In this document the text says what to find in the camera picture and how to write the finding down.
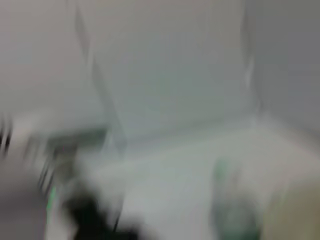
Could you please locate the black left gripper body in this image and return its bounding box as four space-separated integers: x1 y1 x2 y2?
63 193 142 240

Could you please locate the clear green-label water bottle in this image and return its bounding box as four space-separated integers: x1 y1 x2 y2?
211 159 262 240

